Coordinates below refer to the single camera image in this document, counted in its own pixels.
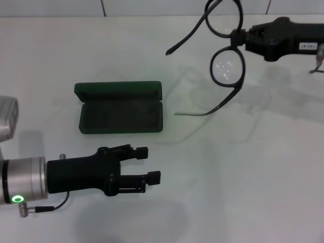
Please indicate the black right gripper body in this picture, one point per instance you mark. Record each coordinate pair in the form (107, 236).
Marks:
(283, 40)

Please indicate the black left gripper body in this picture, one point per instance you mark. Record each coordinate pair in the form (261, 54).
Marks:
(81, 174)

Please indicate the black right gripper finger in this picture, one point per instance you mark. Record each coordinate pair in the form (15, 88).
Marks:
(239, 34)
(239, 42)

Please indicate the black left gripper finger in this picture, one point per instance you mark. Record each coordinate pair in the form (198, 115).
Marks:
(142, 153)
(154, 177)

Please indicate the black glasses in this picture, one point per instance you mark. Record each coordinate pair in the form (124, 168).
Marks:
(227, 68)

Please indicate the green glasses case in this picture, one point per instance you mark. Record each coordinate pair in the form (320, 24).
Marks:
(121, 119)

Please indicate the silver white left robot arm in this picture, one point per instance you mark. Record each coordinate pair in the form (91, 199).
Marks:
(22, 179)

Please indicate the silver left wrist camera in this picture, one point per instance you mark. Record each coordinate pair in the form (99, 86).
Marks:
(7, 119)

